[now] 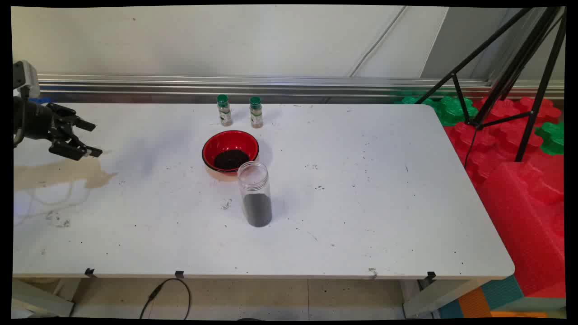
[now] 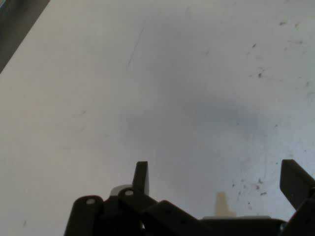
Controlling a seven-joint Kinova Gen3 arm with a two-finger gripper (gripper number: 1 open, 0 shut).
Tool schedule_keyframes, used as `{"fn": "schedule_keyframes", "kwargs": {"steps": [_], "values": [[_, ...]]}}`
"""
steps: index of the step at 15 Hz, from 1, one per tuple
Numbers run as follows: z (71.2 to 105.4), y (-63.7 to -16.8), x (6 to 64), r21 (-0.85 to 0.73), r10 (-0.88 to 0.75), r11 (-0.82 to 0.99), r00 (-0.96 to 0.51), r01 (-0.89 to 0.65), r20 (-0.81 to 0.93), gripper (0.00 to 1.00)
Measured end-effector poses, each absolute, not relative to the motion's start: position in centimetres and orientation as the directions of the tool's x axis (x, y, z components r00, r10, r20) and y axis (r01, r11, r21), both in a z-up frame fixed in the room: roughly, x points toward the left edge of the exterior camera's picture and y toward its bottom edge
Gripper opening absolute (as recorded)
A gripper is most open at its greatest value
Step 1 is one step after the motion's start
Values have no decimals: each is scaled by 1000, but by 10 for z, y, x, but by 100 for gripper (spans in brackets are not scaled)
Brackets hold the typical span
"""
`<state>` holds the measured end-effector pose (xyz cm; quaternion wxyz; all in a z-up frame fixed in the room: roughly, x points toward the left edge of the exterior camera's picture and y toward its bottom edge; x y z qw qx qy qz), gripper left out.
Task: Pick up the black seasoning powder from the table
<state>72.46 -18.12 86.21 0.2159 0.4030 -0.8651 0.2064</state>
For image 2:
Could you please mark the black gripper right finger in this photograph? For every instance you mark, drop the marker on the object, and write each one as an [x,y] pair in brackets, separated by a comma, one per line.
[292,182]

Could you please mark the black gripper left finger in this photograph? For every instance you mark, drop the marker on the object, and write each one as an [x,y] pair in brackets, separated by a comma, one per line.
[137,211]

